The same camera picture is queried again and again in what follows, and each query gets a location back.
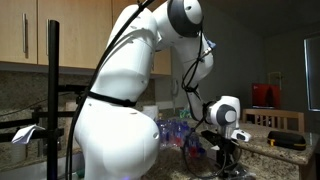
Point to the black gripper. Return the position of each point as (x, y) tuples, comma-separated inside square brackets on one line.
[(226, 151)]

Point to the black zip case yellow zipper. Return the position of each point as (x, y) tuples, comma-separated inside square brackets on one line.
[(286, 140)]

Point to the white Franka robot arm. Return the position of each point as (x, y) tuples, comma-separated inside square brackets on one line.
[(126, 66)]

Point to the bottle with red liquid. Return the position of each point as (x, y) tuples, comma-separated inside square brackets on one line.
[(193, 146)]

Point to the small blue cap bottle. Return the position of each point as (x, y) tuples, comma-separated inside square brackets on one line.
[(184, 131), (175, 131), (164, 131)]

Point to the wooden slat back chair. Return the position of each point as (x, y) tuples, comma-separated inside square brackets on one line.
[(273, 115)]

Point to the green patterned tissue box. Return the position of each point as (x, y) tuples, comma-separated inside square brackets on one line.
[(185, 114)]

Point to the red box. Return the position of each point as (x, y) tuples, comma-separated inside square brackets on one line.
[(265, 96)]

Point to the white paper towel roll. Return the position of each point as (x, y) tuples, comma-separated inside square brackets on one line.
[(150, 111)]

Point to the folded white paper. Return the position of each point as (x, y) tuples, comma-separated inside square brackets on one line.
[(25, 133)]

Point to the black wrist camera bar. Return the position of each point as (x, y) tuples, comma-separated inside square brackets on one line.
[(210, 136)]

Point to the white wall phone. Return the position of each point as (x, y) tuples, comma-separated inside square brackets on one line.
[(174, 87)]

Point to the black camera stand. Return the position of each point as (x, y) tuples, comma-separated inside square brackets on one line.
[(53, 100)]

